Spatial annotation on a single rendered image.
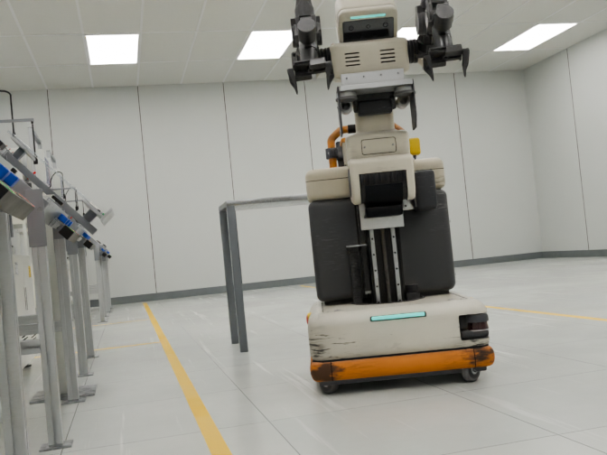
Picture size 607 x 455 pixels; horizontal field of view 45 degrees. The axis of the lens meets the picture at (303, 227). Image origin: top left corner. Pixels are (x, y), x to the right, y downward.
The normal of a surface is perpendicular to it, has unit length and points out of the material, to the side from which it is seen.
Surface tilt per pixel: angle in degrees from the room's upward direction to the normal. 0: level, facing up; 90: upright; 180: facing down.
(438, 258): 90
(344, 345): 90
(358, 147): 98
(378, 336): 90
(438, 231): 90
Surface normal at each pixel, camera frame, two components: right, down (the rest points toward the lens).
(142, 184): 0.23, -0.05
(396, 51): 0.00, 0.11
